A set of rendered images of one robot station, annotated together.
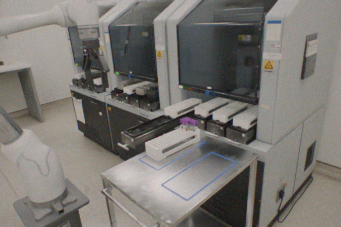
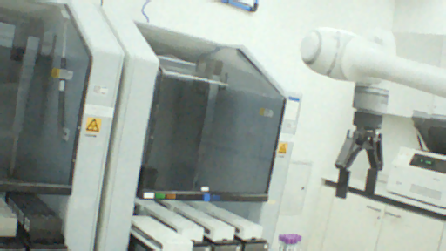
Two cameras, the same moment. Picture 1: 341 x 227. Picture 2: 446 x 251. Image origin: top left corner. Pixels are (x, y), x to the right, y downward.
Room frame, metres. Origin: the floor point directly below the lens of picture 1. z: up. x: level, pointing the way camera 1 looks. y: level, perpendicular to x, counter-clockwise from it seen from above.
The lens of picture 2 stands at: (1.44, 1.55, 1.34)
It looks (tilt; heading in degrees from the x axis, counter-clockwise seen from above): 3 degrees down; 273
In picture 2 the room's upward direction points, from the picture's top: 11 degrees clockwise
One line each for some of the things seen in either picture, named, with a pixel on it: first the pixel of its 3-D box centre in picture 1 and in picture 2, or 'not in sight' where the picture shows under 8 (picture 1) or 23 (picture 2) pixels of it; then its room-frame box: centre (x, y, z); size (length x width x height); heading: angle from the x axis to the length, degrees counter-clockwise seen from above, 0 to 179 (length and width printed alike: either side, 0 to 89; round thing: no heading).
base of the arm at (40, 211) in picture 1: (50, 198); not in sight; (0.93, 0.56, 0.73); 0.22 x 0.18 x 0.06; 43
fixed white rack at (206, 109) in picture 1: (213, 107); (171, 224); (1.70, -0.31, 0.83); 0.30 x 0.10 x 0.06; 133
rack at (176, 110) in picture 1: (183, 108); (156, 237); (1.71, -0.10, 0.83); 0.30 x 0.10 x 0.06; 133
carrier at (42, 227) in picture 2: (151, 94); (44, 227); (2.03, 0.14, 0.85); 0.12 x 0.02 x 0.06; 43
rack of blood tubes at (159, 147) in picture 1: (173, 141); not in sight; (1.17, -0.01, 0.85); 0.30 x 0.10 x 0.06; 129
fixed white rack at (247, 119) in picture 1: (252, 117); (230, 223); (1.47, -0.52, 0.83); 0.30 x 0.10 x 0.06; 133
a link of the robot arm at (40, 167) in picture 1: (41, 169); not in sight; (0.96, 0.58, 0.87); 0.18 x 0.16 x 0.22; 39
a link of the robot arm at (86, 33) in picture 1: (89, 33); (370, 101); (1.18, 0.33, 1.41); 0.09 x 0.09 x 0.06
